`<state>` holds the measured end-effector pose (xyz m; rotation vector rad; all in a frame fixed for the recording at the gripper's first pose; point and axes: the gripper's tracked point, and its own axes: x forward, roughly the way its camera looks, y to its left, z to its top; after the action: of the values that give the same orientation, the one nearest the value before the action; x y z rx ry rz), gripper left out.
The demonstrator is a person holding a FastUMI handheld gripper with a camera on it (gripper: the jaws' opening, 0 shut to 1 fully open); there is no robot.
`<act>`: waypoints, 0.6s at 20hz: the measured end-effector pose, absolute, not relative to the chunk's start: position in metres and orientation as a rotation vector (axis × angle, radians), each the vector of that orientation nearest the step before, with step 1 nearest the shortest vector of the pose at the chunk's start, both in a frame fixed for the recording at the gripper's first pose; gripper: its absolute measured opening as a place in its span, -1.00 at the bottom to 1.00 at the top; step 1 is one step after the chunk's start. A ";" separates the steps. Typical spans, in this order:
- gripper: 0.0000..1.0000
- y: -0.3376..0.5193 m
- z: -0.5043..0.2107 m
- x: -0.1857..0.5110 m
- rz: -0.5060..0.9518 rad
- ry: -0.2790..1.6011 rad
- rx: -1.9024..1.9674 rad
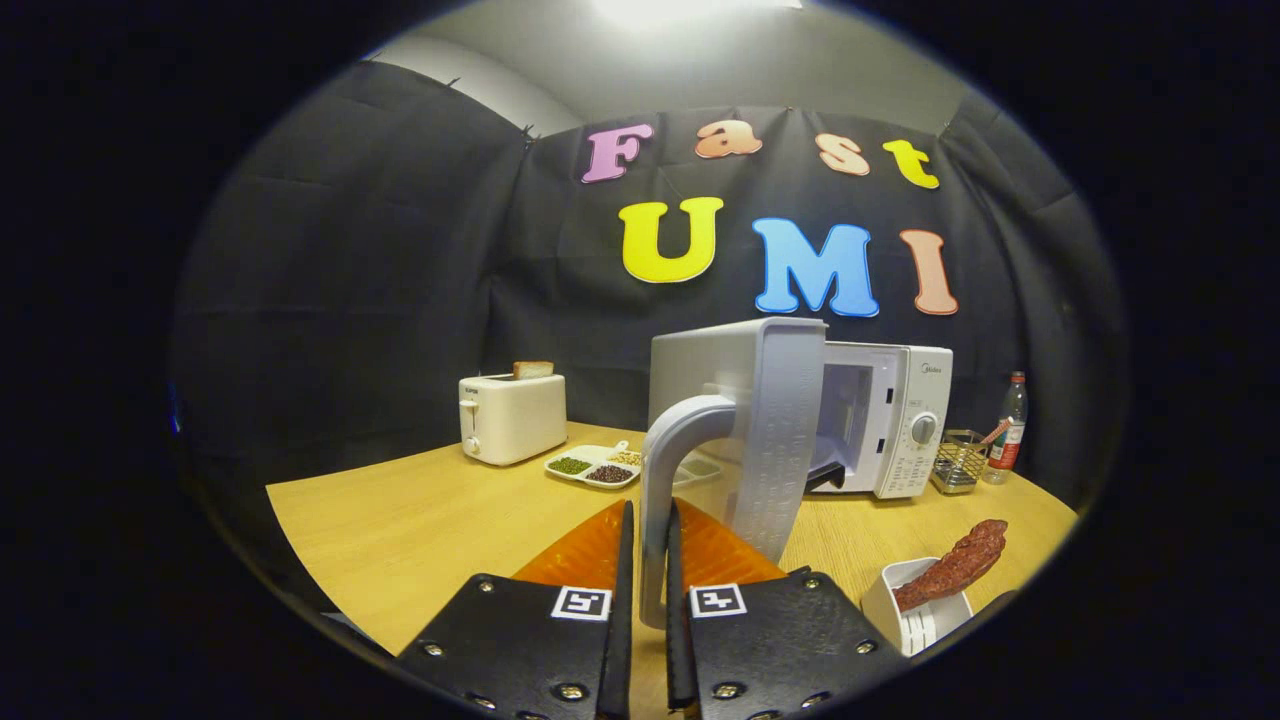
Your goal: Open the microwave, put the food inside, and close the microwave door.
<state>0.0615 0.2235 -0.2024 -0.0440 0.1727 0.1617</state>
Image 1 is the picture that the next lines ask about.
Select white toaster oven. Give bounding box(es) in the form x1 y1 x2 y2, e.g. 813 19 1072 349
638 317 954 631

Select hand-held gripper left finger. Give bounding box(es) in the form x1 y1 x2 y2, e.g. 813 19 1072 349
395 500 636 720

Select metal wire holder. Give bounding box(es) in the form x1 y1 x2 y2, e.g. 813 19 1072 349
932 429 991 496

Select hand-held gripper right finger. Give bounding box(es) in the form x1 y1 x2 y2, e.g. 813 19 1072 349
665 498 911 720

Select small white ribbed dish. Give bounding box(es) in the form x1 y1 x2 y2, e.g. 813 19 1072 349
862 557 973 657

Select white divided dish with beans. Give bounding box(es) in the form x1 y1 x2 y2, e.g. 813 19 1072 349
545 441 723 490

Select black backdrop cloth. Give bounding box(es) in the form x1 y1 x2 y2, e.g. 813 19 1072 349
170 60 1126 521

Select ceiling light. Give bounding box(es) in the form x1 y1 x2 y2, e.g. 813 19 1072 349
590 0 801 31

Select clear bottle with red label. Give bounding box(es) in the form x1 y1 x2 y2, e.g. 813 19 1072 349
985 372 1029 485

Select reddish brown meat strip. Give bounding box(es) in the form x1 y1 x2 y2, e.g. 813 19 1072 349
893 519 1009 613

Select cream bread toaster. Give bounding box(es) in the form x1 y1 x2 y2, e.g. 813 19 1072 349
459 373 568 467

